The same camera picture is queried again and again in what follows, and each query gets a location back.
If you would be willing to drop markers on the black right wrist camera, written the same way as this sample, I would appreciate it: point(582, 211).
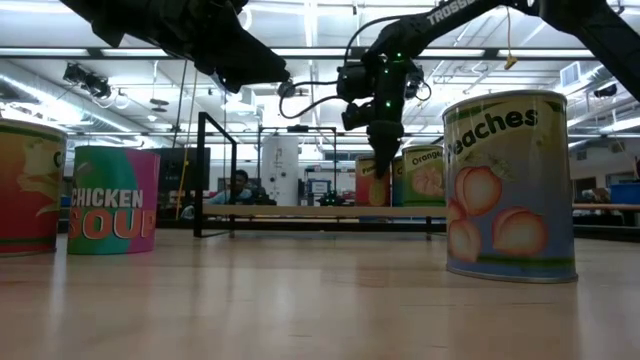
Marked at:
point(357, 116)

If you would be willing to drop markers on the wooden shelf with black frame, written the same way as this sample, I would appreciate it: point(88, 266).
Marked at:
point(300, 211)

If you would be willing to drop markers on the black metal rig frame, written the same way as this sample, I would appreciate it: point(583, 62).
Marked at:
point(605, 232)

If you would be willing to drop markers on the black round ceiling device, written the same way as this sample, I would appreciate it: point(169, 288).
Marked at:
point(286, 89)

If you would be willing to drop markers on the peaches label tin can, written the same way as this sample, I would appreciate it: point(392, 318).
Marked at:
point(510, 200)

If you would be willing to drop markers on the chicken soup label can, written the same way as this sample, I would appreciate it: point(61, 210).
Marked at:
point(112, 210)

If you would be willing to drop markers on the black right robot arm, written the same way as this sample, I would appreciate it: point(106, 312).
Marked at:
point(600, 30)

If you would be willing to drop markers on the person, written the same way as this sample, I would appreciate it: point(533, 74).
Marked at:
point(235, 196)

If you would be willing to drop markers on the wooden background table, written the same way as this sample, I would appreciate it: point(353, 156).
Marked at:
point(610, 206)

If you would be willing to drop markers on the blue bin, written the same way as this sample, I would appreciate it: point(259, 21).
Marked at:
point(625, 194)

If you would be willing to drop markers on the oranges label tin can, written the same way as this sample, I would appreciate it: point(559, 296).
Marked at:
point(425, 185)

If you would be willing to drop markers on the red and orange label can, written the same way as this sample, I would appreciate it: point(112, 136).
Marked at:
point(30, 200)

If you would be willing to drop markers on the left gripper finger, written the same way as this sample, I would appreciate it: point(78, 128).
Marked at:
point(240, 60)

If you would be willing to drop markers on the blue label tin can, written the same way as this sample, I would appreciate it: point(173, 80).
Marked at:
point(397, 192)

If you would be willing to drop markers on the black ceiling spotlight cluster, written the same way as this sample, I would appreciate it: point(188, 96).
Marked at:
point(87, 80)

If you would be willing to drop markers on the red pineapple label can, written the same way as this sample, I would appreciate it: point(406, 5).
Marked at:
point(366, 190)

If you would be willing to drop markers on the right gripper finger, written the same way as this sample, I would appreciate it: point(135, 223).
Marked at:
point(386, 155)

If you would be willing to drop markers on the yellow hanging connector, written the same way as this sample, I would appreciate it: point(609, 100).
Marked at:
point(510, 62)

